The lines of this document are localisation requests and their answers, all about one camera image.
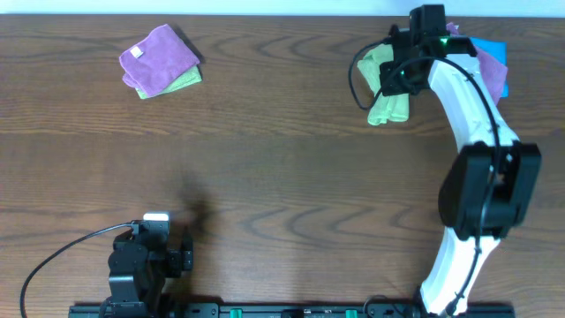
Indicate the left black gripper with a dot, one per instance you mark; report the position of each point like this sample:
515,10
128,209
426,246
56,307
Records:
186,255

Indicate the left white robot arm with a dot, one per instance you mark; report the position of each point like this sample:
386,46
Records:
141,261

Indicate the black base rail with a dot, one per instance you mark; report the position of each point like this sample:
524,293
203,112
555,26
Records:
374,310

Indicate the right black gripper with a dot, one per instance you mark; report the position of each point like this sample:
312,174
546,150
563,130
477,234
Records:
394,79

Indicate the folded green cloth under purple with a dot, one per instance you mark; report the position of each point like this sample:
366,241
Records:
188,78

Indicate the green microfiber cloth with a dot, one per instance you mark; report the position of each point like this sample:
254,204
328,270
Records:
394,108

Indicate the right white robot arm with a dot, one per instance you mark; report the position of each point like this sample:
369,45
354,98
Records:
488,188

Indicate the purple cloth on blue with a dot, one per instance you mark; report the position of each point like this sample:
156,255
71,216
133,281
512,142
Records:
492,70

